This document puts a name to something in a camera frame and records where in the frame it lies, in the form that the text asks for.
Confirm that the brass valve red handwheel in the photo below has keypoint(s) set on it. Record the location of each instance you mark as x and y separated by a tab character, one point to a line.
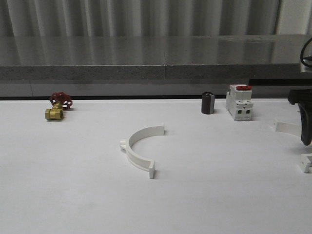
60	102

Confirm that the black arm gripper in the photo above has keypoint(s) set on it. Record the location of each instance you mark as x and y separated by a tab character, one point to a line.
303	97

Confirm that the white half pipe clamp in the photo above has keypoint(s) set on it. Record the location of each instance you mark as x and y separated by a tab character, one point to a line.
305	160
140	162

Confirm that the dark cylindrical capacitor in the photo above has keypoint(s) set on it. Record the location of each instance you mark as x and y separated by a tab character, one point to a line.
208	102

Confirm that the white circuit breaker red switch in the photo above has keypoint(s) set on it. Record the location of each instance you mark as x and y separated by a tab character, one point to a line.
238	102

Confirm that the grey stone ledge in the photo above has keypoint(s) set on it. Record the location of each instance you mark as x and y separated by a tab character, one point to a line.
33	67

